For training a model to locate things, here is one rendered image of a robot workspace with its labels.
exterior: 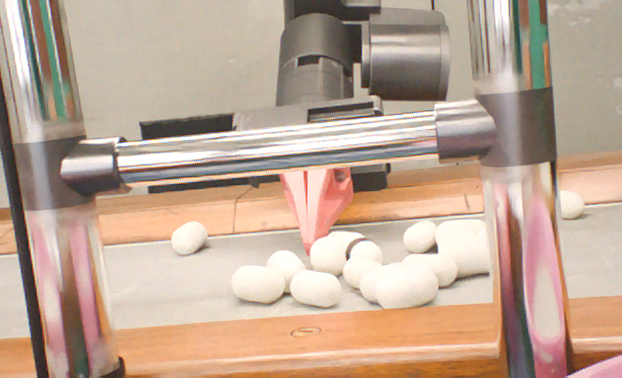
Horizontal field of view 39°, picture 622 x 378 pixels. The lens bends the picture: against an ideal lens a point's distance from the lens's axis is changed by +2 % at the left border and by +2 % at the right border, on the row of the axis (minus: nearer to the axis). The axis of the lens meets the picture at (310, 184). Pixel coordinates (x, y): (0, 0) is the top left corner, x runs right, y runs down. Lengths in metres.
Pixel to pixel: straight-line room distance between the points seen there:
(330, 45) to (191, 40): 2.01
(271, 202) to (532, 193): 0.44
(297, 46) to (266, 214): 0.14
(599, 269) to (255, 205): 0.30
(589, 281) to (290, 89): 0.25
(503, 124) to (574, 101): 2.33
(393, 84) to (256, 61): 1.96
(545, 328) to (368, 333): 0.08
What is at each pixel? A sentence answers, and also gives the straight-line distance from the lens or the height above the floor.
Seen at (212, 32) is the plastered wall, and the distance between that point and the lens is 2.61.
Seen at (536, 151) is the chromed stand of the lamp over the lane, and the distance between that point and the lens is 0.26.
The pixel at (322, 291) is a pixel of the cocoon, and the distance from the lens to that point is 0.44.
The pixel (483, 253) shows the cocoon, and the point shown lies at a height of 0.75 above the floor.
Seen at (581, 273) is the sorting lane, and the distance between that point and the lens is 0.48.
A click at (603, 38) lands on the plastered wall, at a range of 2.59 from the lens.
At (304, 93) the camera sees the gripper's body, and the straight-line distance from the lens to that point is 0.59.
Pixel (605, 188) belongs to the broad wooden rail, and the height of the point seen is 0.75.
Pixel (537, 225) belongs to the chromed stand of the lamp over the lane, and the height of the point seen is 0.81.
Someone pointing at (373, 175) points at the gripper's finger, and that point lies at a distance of 0.59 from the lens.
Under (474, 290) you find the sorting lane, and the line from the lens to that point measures 0.46.
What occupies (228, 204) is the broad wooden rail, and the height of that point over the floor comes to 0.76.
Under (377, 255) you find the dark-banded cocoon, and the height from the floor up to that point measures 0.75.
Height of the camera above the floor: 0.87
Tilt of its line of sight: 8 degrees down
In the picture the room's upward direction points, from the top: 7 degrees counter-clockwise
